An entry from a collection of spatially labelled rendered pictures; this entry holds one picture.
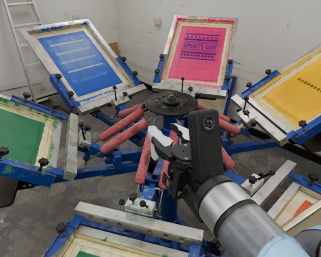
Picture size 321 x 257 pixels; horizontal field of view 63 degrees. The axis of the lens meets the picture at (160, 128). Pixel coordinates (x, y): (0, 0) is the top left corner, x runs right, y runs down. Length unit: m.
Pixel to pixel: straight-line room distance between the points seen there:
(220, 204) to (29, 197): 2.70
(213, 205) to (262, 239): 0.08
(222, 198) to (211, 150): 0.08
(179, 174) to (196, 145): 0.07
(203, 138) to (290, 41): 2.87
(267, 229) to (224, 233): 0.05
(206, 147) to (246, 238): 0.14
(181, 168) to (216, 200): 0.09
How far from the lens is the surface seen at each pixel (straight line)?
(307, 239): 0.50
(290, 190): 1.52
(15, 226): 2.79
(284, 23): 3.24
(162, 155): 0.46
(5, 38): 4.41
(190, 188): 0.46
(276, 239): 0.35
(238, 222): 0.36
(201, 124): 0.40
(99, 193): 2.80
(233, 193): 0.39
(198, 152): 0.41
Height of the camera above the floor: 1.96
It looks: 32 degrees down
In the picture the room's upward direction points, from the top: straight up
